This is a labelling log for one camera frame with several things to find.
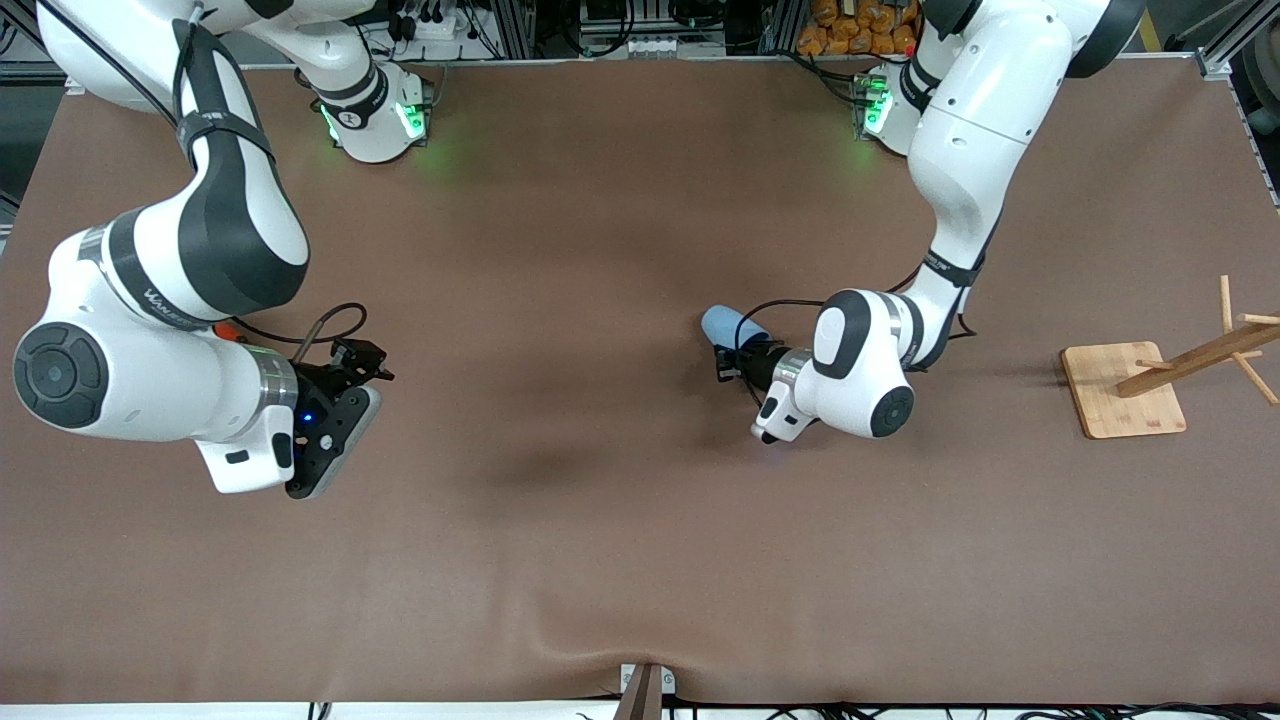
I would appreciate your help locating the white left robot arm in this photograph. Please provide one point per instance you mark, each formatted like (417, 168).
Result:
(980, 120)

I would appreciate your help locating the orange can with grey lid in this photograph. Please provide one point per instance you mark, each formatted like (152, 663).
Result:
(228, 331)

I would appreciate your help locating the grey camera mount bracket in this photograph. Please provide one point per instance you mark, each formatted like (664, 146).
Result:
(648, 695)

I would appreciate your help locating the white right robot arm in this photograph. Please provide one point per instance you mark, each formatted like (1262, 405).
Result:
(160, 380)

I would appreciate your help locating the white terminal strip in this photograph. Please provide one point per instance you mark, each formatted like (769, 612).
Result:
(630, 46)

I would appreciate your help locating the white power strip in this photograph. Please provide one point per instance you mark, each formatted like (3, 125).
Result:
(435, 25)

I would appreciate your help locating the bag of orange objects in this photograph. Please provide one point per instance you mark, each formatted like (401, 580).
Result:
(850, 30)

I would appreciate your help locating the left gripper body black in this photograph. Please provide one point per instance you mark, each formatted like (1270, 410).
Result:
(758, 364)

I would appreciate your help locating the wooden cup rack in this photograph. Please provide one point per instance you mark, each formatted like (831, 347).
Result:
(1125, 400)

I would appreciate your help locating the brown table cover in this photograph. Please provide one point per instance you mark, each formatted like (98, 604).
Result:
(640, 550)

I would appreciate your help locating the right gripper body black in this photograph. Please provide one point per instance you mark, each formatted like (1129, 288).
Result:
(318, 381)

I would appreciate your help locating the light blue cup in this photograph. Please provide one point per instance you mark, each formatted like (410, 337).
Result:
(730, 325)

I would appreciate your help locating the aluminium frame profile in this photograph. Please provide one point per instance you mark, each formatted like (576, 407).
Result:
(20, 40)
(1235, 40)

